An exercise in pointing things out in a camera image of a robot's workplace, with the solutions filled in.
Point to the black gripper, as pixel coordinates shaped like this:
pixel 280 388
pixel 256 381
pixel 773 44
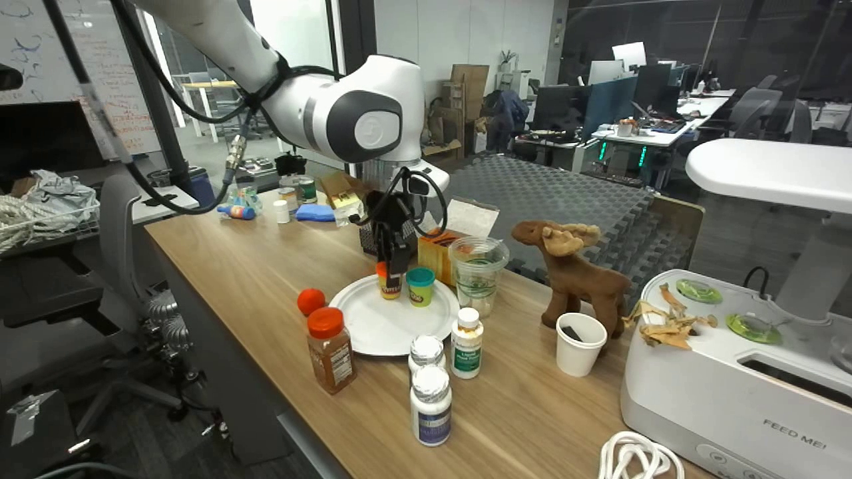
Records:
pixel 388 217

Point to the play-doh can teal lid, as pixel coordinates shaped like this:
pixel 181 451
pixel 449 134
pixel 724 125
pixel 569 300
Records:
pixel 420 284

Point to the clear plastic cup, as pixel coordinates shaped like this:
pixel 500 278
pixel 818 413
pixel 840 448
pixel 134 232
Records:
pixel 479 267
pixel 479 254
pixel 479 296

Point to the white pill bottle green label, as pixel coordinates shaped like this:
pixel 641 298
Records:
pixel 467 347

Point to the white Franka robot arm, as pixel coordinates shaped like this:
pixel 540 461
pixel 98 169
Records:
pixel 336 109

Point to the white paper plate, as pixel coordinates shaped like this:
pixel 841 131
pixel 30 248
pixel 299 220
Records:
pixel 382 322

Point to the blue sponge cloth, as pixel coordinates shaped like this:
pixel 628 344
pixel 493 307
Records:
pixel 311 214

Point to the white pill bottle blue label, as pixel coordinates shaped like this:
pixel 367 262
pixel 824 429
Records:
pixel 426 350
pixel 432 407

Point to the dark green can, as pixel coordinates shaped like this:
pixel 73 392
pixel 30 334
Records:
pixel 306 189

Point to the spice jar orange lid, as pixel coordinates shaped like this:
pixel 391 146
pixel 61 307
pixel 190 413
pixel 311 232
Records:
pixel 330 354

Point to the small white bottle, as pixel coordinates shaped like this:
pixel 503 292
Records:
pixel 280 214

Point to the small blue red object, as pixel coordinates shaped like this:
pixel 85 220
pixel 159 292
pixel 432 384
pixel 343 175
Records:
pixel 236 211

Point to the grey hexagon foam mat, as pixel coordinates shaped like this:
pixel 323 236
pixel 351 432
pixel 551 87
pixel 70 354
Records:
pixel 548 189

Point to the brown cardboard box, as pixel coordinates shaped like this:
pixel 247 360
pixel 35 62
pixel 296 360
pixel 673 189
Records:
pixel 467 97

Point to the brown moose plush toy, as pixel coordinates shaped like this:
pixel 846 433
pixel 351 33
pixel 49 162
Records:
pixel 581 279

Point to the white paper cup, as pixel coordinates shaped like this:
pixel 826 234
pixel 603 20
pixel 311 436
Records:
pixel 577 347

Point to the black metal pole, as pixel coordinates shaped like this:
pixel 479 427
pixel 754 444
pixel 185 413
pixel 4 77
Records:
pixel 162 134
pixel 355 25

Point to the grey office chair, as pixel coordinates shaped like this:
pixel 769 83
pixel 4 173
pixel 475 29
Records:
pixel 122 248

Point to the dried brown plant bits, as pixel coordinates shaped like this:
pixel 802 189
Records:
pixel 665 322

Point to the white office desk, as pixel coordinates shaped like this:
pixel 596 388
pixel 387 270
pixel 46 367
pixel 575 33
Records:
pixel 646 134

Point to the crumpled grey cloth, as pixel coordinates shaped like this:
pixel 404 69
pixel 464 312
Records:
pixel 53 201

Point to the white hydroponic planter appliance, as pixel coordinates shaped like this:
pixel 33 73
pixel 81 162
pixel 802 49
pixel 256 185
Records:
pixel 709 388

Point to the olive brown wrist camera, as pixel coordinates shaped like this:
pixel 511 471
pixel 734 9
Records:
pixel 342 189

